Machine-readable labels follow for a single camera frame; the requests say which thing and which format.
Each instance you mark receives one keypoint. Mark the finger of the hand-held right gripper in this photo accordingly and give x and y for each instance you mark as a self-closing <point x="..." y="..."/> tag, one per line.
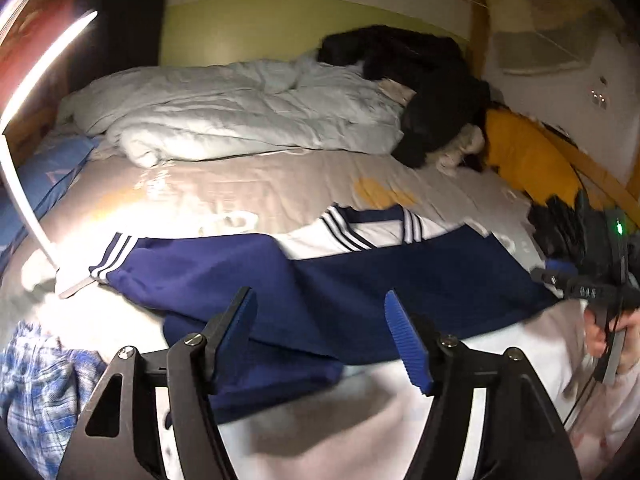
<point x="575" y="287"/>

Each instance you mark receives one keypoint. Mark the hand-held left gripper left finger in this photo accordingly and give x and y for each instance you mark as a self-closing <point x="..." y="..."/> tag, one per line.
<point x="235" y="335"/>

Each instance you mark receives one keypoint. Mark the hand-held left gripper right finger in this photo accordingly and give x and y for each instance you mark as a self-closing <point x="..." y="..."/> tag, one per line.
<point x="405" y="340"/>

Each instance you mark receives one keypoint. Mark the white and navy varsity jacket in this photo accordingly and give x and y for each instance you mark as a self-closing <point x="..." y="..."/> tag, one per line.
<point x="325" y="280"/>

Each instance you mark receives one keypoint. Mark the person's right forearm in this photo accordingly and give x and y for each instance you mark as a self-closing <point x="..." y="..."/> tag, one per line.
<point x="620" y="410"/>

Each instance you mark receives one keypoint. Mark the person's right hand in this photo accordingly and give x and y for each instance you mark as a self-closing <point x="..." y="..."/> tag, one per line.
<point x="597" y="340"/>

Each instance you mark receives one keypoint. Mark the dark puffer jacket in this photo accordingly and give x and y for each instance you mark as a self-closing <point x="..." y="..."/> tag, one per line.
<point x="560" y="230"/>

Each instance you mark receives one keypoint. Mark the orange blanket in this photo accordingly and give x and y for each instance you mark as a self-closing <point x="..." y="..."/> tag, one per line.
<point x="525" y="160"/>

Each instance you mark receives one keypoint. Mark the white desk lamp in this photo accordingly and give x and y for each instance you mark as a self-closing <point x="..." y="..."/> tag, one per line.
<point x="70" y="287"/>

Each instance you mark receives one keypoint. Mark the cream garment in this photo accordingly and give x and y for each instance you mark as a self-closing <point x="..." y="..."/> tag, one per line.
<point x="460" y="145"/>

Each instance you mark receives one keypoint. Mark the blue plaid cloth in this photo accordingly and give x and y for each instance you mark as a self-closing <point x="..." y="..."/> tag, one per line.
<point x="40" y="390"/>

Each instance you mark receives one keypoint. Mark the mesh net curtain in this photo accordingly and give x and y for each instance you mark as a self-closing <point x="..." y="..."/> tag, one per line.
<point x="545" y="45"/>

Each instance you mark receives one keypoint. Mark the light grey duvet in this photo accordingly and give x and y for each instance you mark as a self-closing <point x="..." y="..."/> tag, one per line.
<point x="225" y="110"/>

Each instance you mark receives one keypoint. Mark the black jacket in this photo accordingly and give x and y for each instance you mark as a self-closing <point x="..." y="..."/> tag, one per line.
<point x="430" y="85"/>

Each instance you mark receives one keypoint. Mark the blue pillow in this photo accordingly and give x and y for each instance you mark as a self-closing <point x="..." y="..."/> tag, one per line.
<point x="40" y="175"/>

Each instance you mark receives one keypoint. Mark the white wall socket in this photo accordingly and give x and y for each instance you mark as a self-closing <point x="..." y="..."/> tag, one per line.
<point x="599" y="95"/>

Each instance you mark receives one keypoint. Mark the wooden bed frame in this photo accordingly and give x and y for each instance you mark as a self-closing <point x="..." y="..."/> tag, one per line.
<point x="477" y="35"/>

